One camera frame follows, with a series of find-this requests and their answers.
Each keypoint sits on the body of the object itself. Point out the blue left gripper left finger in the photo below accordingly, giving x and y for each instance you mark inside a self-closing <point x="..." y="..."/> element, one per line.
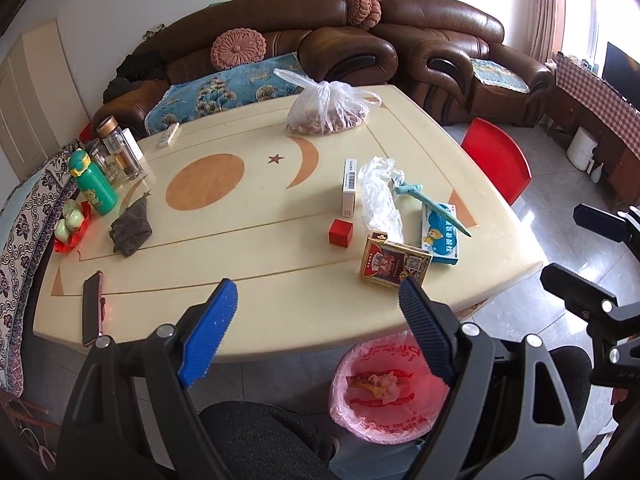
<point x="207" y="331"/>

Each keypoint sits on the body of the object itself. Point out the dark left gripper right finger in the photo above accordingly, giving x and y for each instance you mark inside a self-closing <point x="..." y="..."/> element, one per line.
<point x="429" y="325"/>

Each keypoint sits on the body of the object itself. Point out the red gold cigarette box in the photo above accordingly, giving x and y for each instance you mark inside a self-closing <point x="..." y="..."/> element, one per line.
<point x="389" y="263"/>

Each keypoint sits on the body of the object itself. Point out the small red cube box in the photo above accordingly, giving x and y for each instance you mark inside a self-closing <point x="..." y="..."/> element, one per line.
<point x="340" y="233"/>

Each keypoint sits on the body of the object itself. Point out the teal toy stick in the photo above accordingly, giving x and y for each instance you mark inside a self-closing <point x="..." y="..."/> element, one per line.
<point x="415" y="191"/>

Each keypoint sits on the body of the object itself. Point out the clear plastic bag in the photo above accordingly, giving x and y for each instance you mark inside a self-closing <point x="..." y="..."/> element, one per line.
<point x="379" y="212"/>

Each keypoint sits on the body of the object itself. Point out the pink cushion on sofa arm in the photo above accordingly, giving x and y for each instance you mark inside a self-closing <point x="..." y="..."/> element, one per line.
<point x="361" y="7"/>

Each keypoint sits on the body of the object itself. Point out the pink lined trash bin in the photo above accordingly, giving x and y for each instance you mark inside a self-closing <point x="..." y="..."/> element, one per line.
<point x="383" y="391"/>

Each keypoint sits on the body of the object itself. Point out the smartphone with red case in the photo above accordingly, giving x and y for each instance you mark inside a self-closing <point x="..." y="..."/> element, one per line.
<point x="92" y="308"/>

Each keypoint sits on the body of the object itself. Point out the dark grey rag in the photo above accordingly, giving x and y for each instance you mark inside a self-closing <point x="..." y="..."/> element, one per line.
<point x="132" y="228"/>

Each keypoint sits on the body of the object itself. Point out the beige patterned coffee table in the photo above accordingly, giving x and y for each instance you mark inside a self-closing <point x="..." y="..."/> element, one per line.
<point x="240" y="196"/>

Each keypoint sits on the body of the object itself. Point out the white appliance on floor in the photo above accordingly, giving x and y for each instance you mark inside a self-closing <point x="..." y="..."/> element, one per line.
<point x="581" y="150"/>

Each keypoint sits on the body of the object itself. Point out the red plate with fruit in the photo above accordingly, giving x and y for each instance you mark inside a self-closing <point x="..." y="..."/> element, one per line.
<point x="73" y="225"/>

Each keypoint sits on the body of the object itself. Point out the red plastic chair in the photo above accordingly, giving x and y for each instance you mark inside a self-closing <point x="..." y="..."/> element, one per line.
<point x="499" y="157"/>

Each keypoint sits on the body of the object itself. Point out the green kids water bottle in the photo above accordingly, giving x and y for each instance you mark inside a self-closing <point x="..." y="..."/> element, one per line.
<point x="92" y="183"/>

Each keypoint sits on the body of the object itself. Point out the white remote control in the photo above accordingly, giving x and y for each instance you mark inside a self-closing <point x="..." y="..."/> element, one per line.
<point x="169" y="135"/>

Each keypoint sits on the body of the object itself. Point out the black white patterned cloth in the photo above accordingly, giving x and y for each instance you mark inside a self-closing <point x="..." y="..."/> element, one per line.
<point x="27" y="222"/>

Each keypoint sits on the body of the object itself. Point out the red checked cloth cabinet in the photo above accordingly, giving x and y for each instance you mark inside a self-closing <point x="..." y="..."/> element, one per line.
<point x="581" y="99"/>

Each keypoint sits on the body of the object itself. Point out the glass jar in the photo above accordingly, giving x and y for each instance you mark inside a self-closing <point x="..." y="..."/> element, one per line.
<point x="100" y="155"/>

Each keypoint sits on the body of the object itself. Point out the glass tea bottle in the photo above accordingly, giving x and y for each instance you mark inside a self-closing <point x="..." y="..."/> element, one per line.
<point x="113" y="138"/>

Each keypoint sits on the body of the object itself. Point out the plastic bag of peanuts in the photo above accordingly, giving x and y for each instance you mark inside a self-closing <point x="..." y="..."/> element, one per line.
<point x="327" y="107"/>

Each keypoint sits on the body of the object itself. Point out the black flat television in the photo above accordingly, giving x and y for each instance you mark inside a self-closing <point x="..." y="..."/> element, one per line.
<point x="622" y="72"/>

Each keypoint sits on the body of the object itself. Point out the blue armchair seat cover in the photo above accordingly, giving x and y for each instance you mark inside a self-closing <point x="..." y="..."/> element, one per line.
<point x="492" y="74"/>

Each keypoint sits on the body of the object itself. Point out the blue floral sofa cover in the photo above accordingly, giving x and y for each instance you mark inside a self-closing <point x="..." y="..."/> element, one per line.
<point x="221" y="91"/>

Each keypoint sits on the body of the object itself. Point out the brown leather armchair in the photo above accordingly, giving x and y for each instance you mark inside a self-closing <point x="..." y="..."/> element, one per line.
<point x="435" y="41"/>

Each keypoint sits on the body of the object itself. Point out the beige wardrobe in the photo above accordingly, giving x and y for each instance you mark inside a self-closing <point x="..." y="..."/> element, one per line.
<point x="41" y="110"/>

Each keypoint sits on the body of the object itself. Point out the dark clothes on sofa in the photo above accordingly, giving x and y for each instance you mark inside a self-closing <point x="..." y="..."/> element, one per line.
<point x="135" y="69"/>

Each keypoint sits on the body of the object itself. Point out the brown leather long sofa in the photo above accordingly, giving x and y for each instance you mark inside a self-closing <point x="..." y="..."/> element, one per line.
<point x="326" y="37"/>

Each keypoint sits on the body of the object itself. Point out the pink round cushion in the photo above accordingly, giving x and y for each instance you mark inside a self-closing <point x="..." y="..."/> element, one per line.
<point x="236" y="47"/>

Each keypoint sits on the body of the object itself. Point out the pink curtain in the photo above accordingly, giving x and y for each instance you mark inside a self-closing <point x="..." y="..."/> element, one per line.
<point x="545" y="31"/>

